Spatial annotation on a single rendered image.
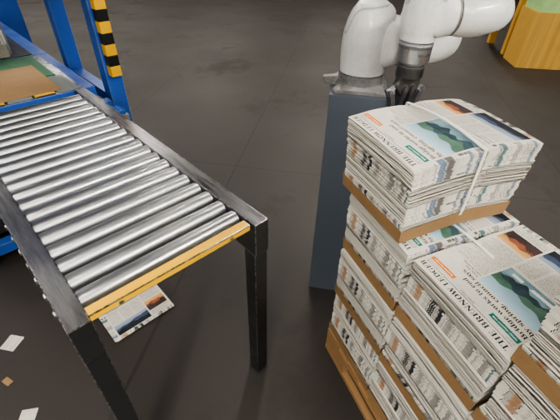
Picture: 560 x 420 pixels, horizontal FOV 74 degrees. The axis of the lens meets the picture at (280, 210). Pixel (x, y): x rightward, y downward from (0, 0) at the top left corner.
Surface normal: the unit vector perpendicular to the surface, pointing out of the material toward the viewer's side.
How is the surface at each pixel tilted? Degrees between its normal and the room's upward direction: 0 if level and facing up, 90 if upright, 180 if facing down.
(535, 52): 90
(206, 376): 0
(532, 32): 90
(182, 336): 0
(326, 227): 90
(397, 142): 6
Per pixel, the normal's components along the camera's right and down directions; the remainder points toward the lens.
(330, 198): -0.17, 0.61
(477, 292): 0.03, -0.79
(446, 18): 0.23, 0.59
